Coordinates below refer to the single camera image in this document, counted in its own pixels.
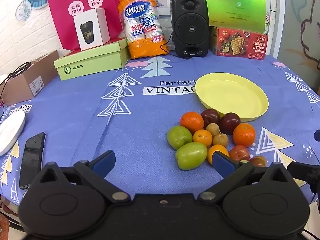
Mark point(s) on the red small apple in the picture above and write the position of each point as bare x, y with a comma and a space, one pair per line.
238, 153
258, 161

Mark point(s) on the dark plum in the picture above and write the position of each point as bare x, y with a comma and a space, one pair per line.
210, 116
228, 123

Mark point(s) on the yellow plastic plate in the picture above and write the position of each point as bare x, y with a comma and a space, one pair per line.
230, 93

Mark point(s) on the black speaker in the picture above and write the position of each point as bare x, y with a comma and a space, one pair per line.
190, 27

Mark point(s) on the small orange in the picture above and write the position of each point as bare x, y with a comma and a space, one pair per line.
203, 136
216, 148

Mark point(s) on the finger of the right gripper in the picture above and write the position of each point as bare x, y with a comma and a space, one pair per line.
317, 135

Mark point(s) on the large orange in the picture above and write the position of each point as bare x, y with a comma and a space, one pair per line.
244, 134
192, 121

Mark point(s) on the large green gift box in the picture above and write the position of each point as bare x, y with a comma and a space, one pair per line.
246, 15

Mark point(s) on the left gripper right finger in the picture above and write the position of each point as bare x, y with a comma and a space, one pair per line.
234, 173

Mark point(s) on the light green shoe box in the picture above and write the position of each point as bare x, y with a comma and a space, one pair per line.
110, 56

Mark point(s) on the black smartphone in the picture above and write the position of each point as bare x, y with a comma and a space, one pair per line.
31, 160

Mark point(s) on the white round plate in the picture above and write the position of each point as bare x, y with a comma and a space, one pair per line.
11, 128

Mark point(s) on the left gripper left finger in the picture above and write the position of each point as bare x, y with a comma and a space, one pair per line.
93, 173

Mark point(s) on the white coffee cup box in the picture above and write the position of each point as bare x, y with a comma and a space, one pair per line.
91, 28

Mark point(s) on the green fruit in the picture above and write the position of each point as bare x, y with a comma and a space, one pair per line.
191, 155
178, 136

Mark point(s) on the pink paper bag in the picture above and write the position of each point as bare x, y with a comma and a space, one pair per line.
63, 11

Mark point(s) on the small orange bottom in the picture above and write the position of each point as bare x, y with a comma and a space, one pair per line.
216, 148

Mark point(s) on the orange paper cup package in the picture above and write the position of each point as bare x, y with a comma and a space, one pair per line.
143, 31

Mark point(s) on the brown cardboard box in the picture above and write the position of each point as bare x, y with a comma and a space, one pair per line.
27, 85

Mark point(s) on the red cracker box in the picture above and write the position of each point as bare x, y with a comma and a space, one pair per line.
237, 43

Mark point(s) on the brown kiwi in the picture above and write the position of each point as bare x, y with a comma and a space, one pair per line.
214, 129
221, 139

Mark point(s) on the blue patterned tablecloth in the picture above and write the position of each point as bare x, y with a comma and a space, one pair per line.
130, 110

